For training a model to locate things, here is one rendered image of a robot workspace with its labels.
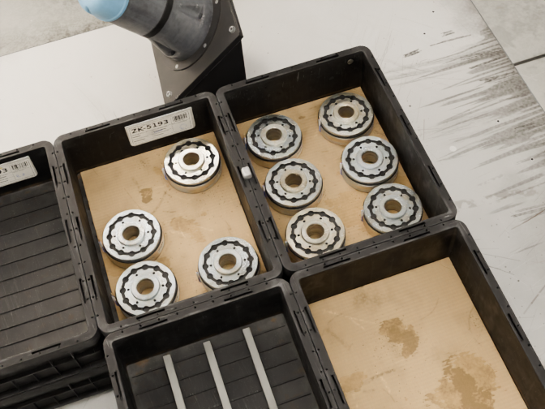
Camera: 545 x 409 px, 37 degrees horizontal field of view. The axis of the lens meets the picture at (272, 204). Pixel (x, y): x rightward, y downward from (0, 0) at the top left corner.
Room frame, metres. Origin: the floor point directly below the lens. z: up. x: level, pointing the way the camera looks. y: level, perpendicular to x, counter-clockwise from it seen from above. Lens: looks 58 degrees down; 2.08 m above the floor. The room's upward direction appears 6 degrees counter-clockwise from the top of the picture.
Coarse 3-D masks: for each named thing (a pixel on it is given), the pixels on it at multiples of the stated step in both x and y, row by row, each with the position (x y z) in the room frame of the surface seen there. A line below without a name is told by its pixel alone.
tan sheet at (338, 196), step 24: (312, 120) 0.95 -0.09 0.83; (312, 144) 0.89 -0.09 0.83; (336, 144) 0.88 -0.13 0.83; (264, 168) 0.85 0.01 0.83; (336, 168) 0.83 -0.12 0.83; (336, 192) 0.78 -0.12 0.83; (360, 192) 0.77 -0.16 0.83; (288, 216) 0.74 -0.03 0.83; (360, 216) 0.73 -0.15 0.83; (360, 240) 0.68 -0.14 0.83
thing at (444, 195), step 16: (352, 48) 1.03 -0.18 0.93; (368, 48) 1.02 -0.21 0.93; (304, 64) 1.00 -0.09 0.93; (320, 64) 1.00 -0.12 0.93; (256, 80) 0.98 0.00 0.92; (384, 80) 0.94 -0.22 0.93; (224, 96) 0.95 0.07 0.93; (224, 112) 0.91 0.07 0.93; (400, 112) 0.87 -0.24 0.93; (240, 144) 0.84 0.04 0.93; (416, 144) 0.80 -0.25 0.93; (256, 176) 0.77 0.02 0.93; (432, 176) 0.73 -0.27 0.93; (256, 192) 0.73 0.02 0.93; (448, 208) 0.66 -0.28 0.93; (272, 224) 0.68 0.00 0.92; (416, 224) 0.64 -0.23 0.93; (432, 224) 0.64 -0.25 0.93; (272, 240) 0.64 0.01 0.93; (368, 240) 0.62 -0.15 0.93; (384, 240) 0.62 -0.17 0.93; (288, 256) 0.61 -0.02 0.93; (320, 256) 0.60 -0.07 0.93; (336, 256) 0.60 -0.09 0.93; (288, 272) 0.59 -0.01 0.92
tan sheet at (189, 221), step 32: (128, 160) 0.90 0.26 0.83; (160, 160) 0.89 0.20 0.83; (224, 160) 0.88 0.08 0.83; (96, 192) 0.84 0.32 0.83; (128, 192) 0.83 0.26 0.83; (160, 192) 0.82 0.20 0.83; (224, 192) 0.81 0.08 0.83; (96, 224) 0.77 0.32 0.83; (160, 224) 0.75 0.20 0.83; (192, 224) 0.75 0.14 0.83; (224, 224) 0.74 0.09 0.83; (160, 256) 0.69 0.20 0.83; (192, 256) 0.68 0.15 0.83; (192, 288) 0.62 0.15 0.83
